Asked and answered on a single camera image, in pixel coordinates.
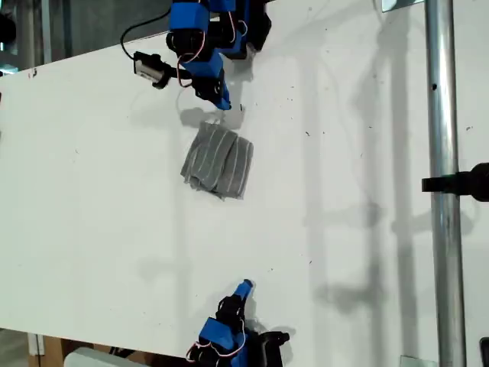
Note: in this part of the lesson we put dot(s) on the grey white-striped towel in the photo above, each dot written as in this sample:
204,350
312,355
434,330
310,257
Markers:
214,160

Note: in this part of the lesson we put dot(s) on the white box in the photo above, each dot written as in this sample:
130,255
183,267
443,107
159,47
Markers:
99,359

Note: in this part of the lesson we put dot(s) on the wooden table leg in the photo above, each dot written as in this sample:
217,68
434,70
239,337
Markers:
51,349

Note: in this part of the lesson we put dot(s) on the black round object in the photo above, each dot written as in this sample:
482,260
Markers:
7,28

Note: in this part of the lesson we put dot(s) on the black clamp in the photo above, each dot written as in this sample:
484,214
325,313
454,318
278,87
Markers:
458,182

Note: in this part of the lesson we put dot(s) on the black camera stalk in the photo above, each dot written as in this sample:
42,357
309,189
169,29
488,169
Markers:
177,72

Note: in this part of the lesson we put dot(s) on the black camera box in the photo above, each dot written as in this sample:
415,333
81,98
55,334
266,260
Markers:
149,69
273,351

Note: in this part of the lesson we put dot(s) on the steel post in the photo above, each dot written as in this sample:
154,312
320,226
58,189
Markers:
443,114

